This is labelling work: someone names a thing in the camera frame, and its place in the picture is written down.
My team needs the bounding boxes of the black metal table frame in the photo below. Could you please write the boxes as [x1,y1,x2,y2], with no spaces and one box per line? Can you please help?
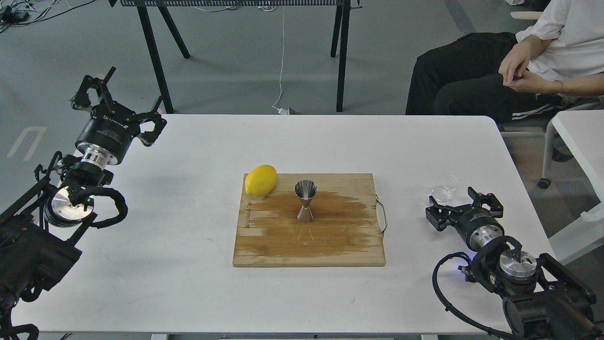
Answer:
[108,0,363,114]

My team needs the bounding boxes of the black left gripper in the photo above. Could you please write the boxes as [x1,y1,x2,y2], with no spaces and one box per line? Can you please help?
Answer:
[70,66,168,166]

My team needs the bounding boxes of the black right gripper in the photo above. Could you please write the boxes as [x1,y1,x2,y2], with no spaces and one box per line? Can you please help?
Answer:
[425,187,504,252]

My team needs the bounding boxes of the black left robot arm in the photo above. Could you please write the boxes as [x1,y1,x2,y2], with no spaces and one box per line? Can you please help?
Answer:
[0,68,167,340]

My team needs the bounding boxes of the white cable on floor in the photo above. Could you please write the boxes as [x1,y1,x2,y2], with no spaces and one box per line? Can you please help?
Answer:
[271,7,300,116]

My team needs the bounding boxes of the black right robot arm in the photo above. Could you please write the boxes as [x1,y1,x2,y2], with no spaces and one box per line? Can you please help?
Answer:
[426,187,603,340]

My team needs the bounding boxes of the black cables on floor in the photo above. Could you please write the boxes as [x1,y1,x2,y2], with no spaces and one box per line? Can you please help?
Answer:
[0,0,95,34]

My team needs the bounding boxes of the yellow lemon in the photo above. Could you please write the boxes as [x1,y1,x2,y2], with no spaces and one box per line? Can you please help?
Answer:
[244,164,277,198]

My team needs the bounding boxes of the seated person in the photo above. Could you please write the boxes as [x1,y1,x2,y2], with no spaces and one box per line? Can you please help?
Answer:
[405,0,604,123]

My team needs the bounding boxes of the small clear glass cup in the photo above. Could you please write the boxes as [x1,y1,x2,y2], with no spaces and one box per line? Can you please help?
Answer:
[431,173,460,203]

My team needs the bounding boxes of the steel double jigger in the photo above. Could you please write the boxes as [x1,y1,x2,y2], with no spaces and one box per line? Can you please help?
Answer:
[294,180,317,222]

